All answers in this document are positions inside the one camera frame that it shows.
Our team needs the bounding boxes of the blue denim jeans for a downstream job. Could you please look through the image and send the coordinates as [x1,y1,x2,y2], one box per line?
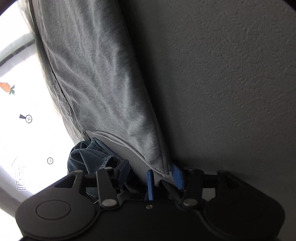
[67,136,121,200]

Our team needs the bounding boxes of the grey sweatpants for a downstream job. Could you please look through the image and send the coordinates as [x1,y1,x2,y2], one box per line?
[33,1,170,176]

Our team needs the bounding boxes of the clear plastic storage bag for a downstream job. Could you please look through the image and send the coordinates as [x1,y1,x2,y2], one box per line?
[0,0,88,219]

